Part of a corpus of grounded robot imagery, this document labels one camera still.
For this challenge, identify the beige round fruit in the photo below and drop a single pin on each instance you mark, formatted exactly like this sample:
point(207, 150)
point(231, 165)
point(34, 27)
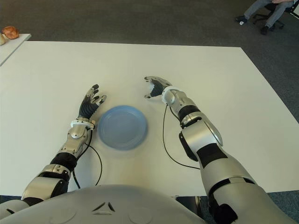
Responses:
point(2, 39)

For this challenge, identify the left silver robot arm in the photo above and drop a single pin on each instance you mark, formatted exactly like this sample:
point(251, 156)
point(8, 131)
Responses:
point(76, 135)

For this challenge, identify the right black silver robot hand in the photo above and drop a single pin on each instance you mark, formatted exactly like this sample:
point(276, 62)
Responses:
point(163, 83)

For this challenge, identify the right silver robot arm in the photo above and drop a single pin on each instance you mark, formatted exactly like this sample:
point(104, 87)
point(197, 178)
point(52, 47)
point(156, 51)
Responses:
point(201, 137)

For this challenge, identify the red-brown round fruit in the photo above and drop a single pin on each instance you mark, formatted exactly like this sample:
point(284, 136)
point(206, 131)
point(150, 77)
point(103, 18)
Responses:
point(10, 32)

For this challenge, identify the black office chair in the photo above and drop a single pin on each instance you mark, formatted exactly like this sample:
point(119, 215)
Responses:
point(259, 16)

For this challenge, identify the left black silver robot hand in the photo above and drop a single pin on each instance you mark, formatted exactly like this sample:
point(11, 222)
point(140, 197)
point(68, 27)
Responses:
point(87, 108)

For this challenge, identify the grey robot torso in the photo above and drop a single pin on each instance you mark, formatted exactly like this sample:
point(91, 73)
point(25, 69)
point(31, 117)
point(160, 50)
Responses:
point(105, 205)

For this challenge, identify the black frame under table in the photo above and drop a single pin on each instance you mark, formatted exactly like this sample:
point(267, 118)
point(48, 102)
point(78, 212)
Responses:
point(189, 205)

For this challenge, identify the small white table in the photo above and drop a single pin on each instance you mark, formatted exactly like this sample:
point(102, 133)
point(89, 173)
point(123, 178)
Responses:
point(14, 46)

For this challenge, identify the white charger block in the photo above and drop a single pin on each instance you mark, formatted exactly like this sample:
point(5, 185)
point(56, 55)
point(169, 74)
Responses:
point(155, 87)

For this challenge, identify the seated person in jeans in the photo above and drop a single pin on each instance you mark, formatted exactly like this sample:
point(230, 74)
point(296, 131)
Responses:
point(253, 8)

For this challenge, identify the blue round plate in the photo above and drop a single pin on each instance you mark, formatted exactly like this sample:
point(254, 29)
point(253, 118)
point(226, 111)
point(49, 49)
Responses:
point(122, 128)

